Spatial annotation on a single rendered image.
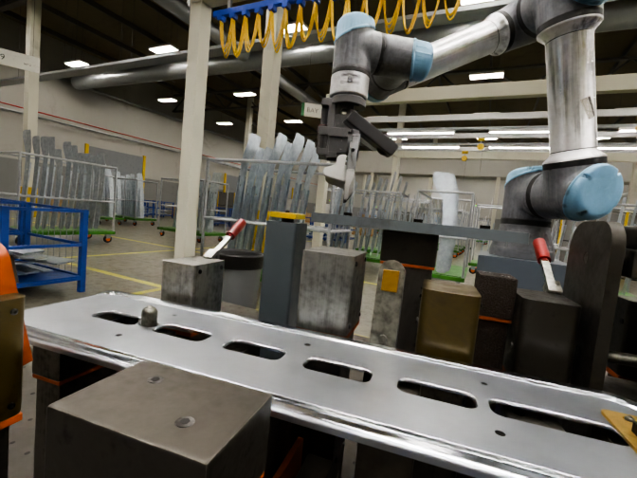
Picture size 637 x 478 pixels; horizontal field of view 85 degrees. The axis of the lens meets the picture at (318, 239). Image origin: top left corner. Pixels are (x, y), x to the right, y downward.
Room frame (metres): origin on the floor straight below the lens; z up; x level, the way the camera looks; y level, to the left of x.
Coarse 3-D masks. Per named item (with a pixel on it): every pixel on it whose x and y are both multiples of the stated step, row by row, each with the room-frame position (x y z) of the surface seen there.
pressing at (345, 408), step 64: (64, 320) 0.43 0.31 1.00; (192, 320) 0.48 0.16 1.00; (256, 320) 0.49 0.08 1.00; (256, 384) 0.32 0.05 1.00; (320, 384) 0.33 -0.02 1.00; (384, 384) 0.34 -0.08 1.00; (448, 384) 0.35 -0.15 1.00; (512, 384) 0.37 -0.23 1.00; (384, 448) 0.26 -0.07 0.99; (448, 448) 0.25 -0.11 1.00; (512, 448) 0.26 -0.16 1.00; (576, 448) 0.27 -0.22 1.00
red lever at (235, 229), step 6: (240, 222) 0.75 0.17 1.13; (234, 228) 0.73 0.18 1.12; (240, 228) 0.74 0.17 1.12; (228, 234) 0.72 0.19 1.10; (234, 234) 0.72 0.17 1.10; (228, 240) 0.71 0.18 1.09; (222, 246) 0.69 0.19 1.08; (210, 252) 0.66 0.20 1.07; (216, 252) 0.67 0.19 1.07; (210, 258) 0.65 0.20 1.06; (216, 258) 0.67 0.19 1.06
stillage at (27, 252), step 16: (0, 208) 3.24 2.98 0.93; (16, 208) 3.34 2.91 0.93; (32, 208) 3.46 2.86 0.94; (64, 208) 4.09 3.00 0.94; (0, 224) 3.24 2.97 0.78; (48, 224) 4.23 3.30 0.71; (80, 224) 3.93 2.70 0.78; (0, 240) 3.23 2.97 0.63; (64, 240) 4.08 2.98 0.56; (80, 240) 3.92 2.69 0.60; (16, 256) 3.54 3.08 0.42; (32, 256) 3.58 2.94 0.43; (48, 256) 4.04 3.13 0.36; (80, 256) 3.92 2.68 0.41; (32, 272) 3.62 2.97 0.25; (48, 272) 4.00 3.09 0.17; (64, 272) 4.06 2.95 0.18; (80, 272) 3.91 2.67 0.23; (80, 288) 3.91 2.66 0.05
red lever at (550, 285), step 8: (536, 240) 0.62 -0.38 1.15; (544, 240) 0.61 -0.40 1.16; (536, 248) 0.60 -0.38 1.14; (544, 248) 0.59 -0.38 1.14; (536, 256) 0.60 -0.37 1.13; (544, 256) 0.58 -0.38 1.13; (544, 264) 0.57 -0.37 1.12; (544, 272) 0.55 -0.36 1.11; (552, 272) 0.55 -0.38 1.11; (552, 280) 0.53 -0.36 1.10; (544, 288) 0.53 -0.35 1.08; (552, 288) 0.51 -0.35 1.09; (560, 288) 0.51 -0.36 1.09
